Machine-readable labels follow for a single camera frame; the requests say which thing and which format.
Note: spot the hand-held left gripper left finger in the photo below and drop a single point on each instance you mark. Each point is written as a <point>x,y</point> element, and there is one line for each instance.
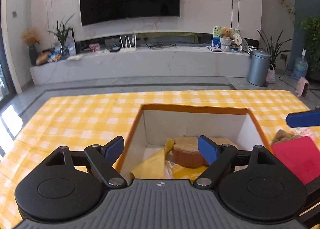
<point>113,149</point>

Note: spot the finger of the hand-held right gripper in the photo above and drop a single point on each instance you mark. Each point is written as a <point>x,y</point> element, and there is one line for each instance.
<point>305,118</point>
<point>313,186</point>

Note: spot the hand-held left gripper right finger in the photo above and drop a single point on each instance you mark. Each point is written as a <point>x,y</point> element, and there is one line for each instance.
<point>207,149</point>

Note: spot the orange-edged white storage box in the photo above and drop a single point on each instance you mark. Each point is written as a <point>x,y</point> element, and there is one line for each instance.
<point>190,124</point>

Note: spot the yellow orange cloth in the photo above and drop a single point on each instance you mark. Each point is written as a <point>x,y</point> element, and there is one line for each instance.
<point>186,172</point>

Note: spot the pink plastic bag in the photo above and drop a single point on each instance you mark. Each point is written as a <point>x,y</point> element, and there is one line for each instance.
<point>306,132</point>

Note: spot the brown plush toy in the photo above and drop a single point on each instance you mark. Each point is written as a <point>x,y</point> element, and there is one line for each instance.
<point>281,135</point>

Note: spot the pink heater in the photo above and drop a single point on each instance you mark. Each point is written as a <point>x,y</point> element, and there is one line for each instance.
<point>302,88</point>

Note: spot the red square box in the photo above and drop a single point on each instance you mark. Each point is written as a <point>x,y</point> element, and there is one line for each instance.
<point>295,159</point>

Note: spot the yellow checkered tablecloth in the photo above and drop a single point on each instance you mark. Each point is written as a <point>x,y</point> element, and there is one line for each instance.
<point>75,119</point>

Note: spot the blue water bottle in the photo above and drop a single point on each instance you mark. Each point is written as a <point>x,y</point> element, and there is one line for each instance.
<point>300,68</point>

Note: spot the woven basket bag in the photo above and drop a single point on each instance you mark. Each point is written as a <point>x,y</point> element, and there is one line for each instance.
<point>270,75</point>

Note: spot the grey trash can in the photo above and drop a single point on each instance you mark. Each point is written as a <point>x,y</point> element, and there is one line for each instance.
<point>258,69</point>

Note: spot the large green bushy plant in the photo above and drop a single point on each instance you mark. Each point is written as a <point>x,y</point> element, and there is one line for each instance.
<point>312,44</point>

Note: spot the long-leaf potted plant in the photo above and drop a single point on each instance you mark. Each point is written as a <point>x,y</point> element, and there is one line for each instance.
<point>272,49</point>

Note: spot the white marble tv console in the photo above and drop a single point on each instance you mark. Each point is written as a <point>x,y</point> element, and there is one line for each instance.
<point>150,65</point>

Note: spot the books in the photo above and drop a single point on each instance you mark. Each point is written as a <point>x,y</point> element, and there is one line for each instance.
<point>207,48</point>

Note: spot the white router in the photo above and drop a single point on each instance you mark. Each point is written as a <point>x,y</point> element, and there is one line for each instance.
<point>128,48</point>

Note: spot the pink tissue box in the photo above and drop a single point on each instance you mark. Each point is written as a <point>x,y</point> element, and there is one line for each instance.
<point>95,47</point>

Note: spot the white round hand fan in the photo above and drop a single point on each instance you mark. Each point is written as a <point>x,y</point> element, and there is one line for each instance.
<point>237,38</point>

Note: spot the blue white snack bag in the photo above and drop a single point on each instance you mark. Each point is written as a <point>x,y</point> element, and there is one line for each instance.
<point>55,56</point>

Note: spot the teddy bear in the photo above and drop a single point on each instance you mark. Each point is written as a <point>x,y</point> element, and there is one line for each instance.
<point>226,36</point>

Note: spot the brown snack bag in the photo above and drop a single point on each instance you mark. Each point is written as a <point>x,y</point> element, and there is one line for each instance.
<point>42,58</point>

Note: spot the green picture board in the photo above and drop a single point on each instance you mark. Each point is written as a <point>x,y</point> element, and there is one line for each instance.
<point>217,33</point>

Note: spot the green plant in glass vase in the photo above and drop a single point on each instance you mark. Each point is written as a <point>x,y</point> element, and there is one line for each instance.
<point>63,41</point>

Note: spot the dark vase with dried flowers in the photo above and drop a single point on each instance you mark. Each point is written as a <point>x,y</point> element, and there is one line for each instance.
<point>32,54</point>

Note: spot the glass sliding door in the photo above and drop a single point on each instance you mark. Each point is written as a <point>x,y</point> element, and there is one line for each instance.
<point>3,81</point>

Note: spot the wall socket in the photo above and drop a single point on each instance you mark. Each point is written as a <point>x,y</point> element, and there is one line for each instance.
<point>284,57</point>

